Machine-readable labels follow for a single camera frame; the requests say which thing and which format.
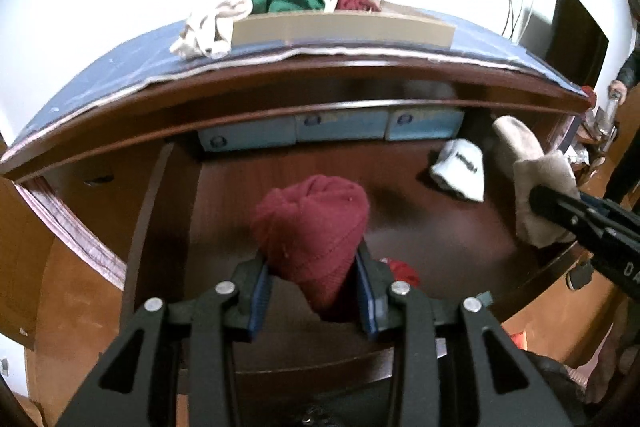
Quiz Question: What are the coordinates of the shallow cardboard tray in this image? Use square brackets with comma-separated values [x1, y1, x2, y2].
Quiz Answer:
[231, 0, 456, 48]

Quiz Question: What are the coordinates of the black monitor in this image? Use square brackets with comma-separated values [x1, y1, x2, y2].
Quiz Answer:
[544, 0, 610, 92]

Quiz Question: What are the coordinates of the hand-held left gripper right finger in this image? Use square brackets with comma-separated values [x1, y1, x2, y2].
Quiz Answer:
[354, 238, 576, 427]

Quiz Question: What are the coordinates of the dark wooden drawer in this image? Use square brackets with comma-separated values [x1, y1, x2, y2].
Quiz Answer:
[120, 104, 593, 390]

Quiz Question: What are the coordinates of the pale blue box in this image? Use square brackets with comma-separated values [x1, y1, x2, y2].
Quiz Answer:
[386, 108, 463, 142]
[295, 112, 388, 142]
[197, 118, 297, 152]

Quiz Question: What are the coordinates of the blue plaid tablecloth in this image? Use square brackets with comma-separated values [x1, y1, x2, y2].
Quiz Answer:
[10, 9, 591, 290]

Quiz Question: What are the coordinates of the person's right forearm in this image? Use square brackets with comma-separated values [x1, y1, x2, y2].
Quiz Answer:
[582, 292, 640, 405]

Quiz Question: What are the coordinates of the cream white underwear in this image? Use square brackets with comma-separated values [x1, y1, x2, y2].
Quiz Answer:
[169, 0, 254, 60]

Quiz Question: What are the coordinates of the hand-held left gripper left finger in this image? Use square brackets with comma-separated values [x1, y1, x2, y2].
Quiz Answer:
[60, 257, 273, 427]

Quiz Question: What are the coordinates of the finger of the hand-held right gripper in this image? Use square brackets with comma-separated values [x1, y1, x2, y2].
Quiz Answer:
[580, 197, 640, 220]
[530, 186, 608, 248]

